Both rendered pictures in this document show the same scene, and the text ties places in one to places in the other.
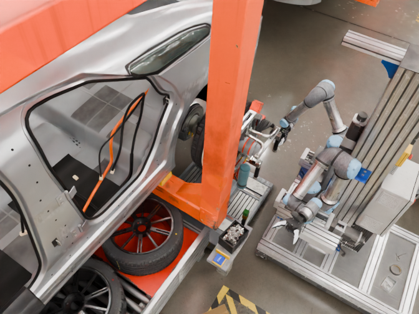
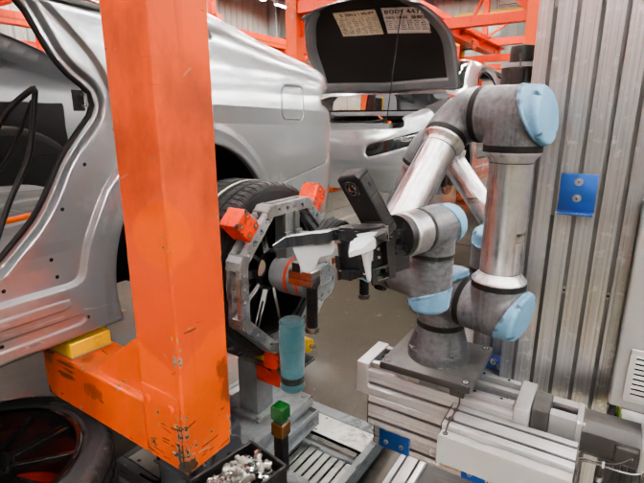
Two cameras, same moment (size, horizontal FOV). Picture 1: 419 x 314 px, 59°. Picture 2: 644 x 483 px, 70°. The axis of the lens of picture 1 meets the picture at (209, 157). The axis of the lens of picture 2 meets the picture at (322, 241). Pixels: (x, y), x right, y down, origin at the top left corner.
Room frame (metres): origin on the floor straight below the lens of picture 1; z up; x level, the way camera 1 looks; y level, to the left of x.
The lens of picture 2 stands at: (0.43, -0.51, 1.40)
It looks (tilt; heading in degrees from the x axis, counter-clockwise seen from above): 15 degrees down; 4
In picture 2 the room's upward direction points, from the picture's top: straight up
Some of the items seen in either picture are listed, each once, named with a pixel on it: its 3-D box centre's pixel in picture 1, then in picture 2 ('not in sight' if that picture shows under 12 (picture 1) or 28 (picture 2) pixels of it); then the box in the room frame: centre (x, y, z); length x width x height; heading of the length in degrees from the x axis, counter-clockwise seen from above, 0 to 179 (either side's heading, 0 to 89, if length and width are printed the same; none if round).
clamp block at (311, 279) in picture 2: (255, 161); (304, 276); (1.78, -0.35, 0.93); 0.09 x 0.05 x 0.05; 61
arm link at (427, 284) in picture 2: (305, 213); (423, 278); (1.25, -0.63, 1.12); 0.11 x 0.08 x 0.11; 48
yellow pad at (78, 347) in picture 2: (159, 175); (80, 338); (1.74, 0.38, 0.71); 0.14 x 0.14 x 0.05; 61
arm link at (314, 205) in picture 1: (312, 207); (434, 227); (1.24, -0.65, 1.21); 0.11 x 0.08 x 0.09; 138
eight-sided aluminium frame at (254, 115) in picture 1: (242, 142); (286, 273); (2.03, -0.25, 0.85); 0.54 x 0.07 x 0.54; 151
